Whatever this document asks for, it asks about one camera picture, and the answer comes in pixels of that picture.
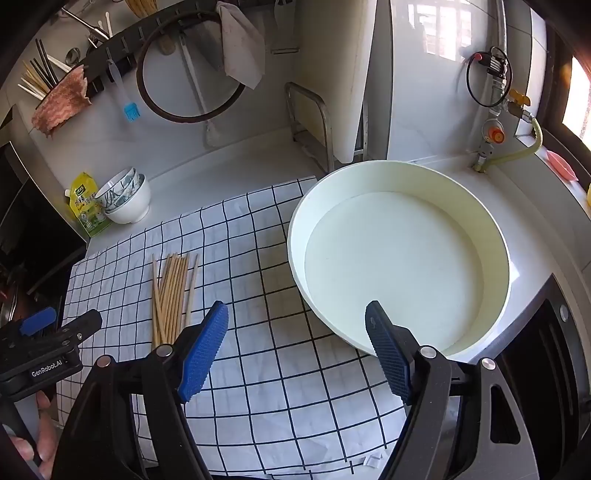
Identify blue silicone brush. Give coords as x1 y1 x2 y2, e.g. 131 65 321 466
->
107 59 140 122

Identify red patterned rag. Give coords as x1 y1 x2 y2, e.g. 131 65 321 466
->
31 65 91 137

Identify round white tray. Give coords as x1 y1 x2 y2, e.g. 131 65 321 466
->
287 160 511 356

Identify wooden chopstick eight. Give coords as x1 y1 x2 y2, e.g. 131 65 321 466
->
155 254 175 346

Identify chopsticks in wall holder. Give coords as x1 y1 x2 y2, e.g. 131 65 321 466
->
18 38 71 101

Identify wooden chopstick nine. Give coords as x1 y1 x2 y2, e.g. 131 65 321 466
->
153 254 174 347

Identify yellow green seasoning pouch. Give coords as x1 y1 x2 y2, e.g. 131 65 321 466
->
64 172 111 237

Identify wooden chopstick ten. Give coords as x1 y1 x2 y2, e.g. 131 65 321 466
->
158 282 166 345

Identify white cutting board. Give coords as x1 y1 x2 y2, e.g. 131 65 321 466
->
294 1 378 164

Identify gas valve with hose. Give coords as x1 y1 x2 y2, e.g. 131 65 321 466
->
466 46 544 173

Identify round dark ring lid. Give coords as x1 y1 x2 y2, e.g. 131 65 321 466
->
135 9 253 124

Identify wooden chopstick one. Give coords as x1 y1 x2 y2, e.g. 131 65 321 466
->
151 255 160 349

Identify metal rack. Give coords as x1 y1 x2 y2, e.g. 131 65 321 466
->
284 81 366 174

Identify large white bowl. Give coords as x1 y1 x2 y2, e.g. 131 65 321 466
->
105 174 151 225

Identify white black grid cloth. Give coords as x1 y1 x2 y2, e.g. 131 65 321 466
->
64 178 406 479

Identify pink dish on sill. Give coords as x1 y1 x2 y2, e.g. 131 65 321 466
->
547 150 578 182

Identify wooden chopstick three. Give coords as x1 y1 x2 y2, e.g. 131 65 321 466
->
175 255 188 339

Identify patterned blue white bowl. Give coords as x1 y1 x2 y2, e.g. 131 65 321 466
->
95 167 145 213

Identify wooden chopstick two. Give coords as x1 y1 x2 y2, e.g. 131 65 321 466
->
183 253 200 327

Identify hanging beige cloth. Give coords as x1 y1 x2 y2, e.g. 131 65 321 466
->
215 1 266 90

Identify wooden chopstick four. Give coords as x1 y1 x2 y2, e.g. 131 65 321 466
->
169 256 185 343

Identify black stove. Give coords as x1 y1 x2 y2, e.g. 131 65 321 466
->
496 276 590 479

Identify person's left hand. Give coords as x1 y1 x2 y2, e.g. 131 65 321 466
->
9 390 58 479

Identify white hanging brush handle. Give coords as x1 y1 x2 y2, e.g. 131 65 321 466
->
178 33 223 148

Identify black wall hook rail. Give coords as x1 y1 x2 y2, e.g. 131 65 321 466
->
81 1 216 99

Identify wooden chopstick seven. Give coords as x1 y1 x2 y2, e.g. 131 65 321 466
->
158 254 178 343

